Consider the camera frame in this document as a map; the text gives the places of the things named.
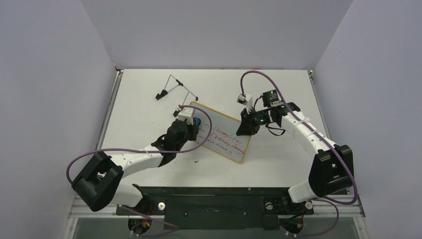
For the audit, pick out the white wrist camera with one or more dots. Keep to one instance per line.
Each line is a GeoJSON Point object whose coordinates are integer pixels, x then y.
{"type": "Point", "coordinates": [186, 115]}
{"type": "Point", "coordinates": [246, 100]}

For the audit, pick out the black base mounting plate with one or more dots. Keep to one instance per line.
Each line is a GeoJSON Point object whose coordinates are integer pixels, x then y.
{"type": "Point", "coordinates": [219, 208]}

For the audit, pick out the yellow framed whiteboard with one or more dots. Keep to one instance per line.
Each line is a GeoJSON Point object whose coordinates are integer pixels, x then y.
{"type": "Point", "coordinates": [219, 133]}

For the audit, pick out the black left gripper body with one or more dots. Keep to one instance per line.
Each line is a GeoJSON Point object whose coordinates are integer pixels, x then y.
{"type": "Point", "coordinates": [190, 135]}

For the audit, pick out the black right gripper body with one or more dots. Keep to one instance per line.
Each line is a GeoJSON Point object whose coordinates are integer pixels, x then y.
{"type": "Point", "coordinates": [250, 122]}

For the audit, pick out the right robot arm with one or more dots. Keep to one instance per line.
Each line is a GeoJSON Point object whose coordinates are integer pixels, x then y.
{"type": "Point", "coordinates": [332, 165]}

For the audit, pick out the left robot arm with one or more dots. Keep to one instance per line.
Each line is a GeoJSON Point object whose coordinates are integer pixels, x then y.
{"type": "Point", "coordinates": [99, 182]}

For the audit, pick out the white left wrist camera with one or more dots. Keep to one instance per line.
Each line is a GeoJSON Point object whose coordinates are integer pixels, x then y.
{"type": "Point", "coordinates": [186, 115]}

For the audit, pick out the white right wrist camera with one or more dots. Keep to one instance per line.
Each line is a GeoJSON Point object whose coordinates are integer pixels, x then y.
{"type": "Point", "coordinates": [246, 100]}

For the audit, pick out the blue whiteboard eraser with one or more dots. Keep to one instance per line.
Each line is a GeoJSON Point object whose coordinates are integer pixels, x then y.
{"type": "Point", "coordinates": [196, 122]}

